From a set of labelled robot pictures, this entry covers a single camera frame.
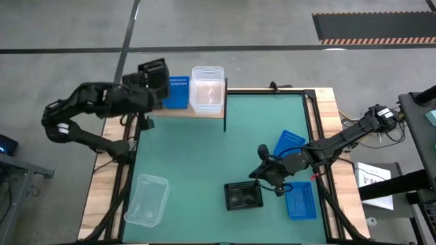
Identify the black hazard-striped floor mat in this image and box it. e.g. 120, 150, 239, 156
312, 11, 436, 46

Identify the black clamp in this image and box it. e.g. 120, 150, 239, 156
268, 80, 294, 95

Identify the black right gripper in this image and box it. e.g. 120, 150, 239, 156
247, 151, 311, 198

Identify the blue slotted plastic basket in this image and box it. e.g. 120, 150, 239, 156
162, 76, 191, 110
284, 181, 318, 221
272, 129, 307, 158

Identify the black aluminium station frame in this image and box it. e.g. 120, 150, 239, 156
76, 86, 371, 245

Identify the black slotted plastic basket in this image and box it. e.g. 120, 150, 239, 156
223, 180, 264, 212
137, 56, 171, 101

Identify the white paper sheet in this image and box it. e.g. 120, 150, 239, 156
354, 161, 395, 211

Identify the black side desk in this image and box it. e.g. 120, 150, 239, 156
357, 84, 436, 245

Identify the green table mat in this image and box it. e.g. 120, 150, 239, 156
121, 93, 328, 244

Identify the clear plastic bin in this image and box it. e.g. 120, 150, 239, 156
123, 174, 170, 229
189, 65, 226, 116

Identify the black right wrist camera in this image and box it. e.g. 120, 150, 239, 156
256, 144, 273, 161

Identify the wooden shelf black metal frame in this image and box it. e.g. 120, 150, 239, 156
141, 76, 229, 133

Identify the grey metal table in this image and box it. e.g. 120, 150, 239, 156
0, 152, 56, 245

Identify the teal object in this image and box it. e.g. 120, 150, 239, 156
424, 109, 436, 127

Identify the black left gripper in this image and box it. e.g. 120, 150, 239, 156
121, 71, 164, 114

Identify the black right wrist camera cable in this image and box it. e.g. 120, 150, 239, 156
258, 180, 294, 198

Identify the black device blue light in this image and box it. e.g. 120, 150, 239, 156
0, 133, 20, 157

